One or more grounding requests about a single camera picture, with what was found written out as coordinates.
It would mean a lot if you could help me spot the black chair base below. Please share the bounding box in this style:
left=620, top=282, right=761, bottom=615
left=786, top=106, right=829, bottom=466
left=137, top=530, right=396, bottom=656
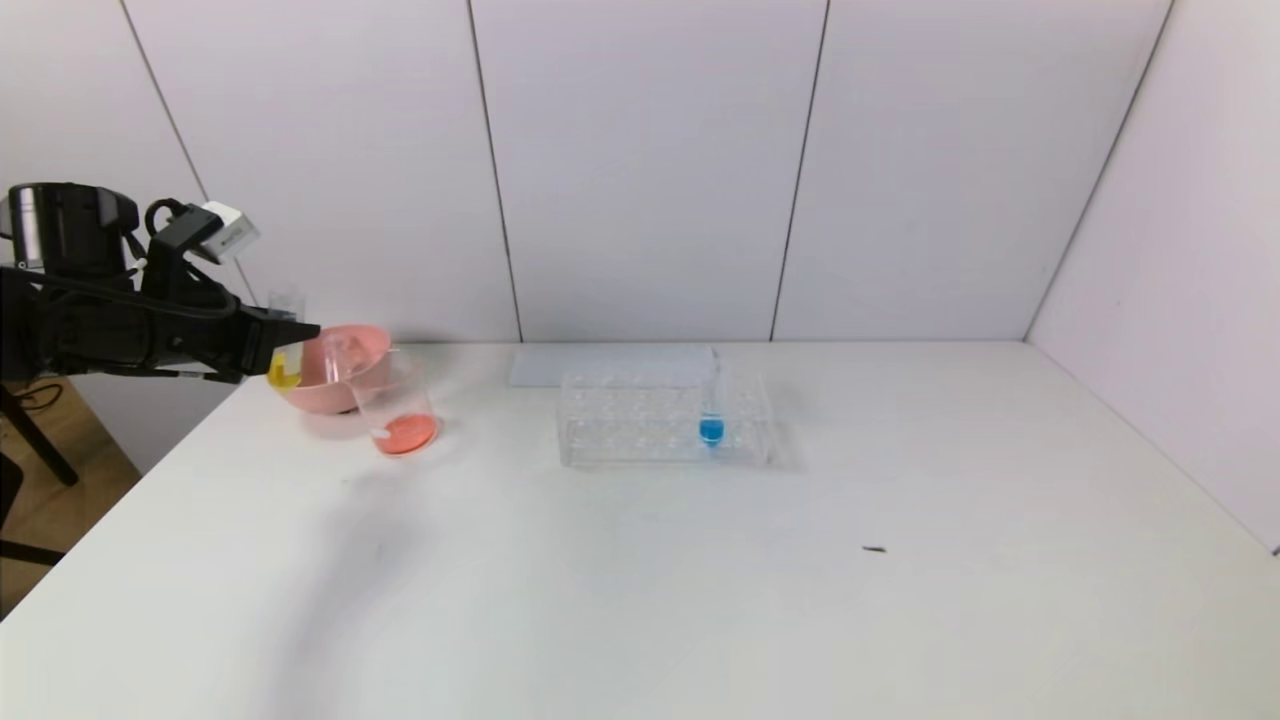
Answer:
left=0, top=452, right=67, bottom=570

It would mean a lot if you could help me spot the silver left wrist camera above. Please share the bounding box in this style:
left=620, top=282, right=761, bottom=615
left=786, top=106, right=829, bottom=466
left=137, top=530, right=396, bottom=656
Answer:
left=202, top=201, right=262, bottom=265

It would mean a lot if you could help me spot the white paper sheet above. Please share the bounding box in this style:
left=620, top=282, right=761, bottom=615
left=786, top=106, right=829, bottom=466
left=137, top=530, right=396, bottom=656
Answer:
left=510, top=346, right=719, bottom=389

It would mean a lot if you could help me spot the pink plastic bowl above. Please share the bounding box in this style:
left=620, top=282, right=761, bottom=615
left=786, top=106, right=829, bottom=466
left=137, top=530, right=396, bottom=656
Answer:
left=278, top=324, right=394, bottom=416

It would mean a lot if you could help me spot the test tube with red pigment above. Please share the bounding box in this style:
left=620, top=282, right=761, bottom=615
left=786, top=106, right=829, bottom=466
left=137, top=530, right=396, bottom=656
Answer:
left=320, top=332, right=369, bottom=389

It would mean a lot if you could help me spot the test tube with yellow pigment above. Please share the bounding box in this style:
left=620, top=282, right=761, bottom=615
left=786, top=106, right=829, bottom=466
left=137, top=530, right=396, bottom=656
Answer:
left=266, top=290, right=307, bottom=392

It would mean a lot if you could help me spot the clear glass beaker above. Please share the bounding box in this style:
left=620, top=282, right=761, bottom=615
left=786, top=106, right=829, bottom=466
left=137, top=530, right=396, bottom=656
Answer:
left=345, top=350, right=442, bottom=459

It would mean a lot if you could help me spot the black stand leg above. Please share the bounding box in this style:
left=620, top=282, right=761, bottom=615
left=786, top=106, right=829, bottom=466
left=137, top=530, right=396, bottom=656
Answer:
left=0, top=375, right=81, bottom=490

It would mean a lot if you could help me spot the clear acrylic test tube rack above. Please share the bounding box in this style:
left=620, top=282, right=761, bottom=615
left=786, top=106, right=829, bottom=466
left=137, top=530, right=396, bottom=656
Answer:
left=557, top=366, right=777, bottom=470

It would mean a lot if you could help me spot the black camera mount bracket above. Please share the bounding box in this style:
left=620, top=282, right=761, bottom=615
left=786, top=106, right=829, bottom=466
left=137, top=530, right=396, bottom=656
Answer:
left=143, top=197, right=223, bottom=301

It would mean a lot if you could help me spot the test tube with blue pigment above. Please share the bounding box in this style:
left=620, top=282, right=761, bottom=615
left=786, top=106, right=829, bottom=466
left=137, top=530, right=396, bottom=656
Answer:
left=699, top=347, right=726, bottom=449

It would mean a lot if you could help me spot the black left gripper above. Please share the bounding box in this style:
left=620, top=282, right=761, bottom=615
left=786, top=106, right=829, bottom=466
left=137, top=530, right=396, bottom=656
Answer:
left=148, top=294, right=321, bottom=382

